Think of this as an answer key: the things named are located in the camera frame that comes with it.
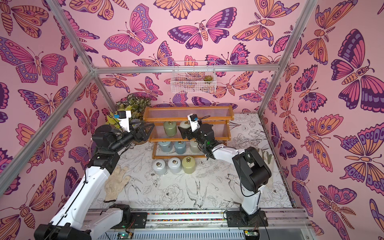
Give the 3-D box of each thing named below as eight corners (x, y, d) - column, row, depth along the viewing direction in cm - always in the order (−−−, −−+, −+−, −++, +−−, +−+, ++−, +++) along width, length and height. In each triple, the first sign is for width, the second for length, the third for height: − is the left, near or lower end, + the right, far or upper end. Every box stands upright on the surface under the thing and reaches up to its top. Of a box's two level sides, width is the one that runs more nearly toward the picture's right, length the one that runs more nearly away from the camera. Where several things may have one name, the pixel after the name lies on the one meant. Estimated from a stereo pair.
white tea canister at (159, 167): (154, 175, 91) (151, 169, 84) (156, 165, 95) (153, 159, 88) (166, 175, 91) (163, 169, 84) (167, 165, 95) (165, 159, 88)
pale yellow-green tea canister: (182, 174, 91) (181, 167, 84) (183, 163, 96) (182, 156, 88) (195, 174, 91) (195, 167, 84) (195, 163, 96) (195, 156, 88)
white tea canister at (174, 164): (169, 174, 91) (167, 168, 84) (170, 163, 95) (168, 157, 89) (181, 174, 91) (180, 167, 84) (182, 163, 95) (180, 157, 89)
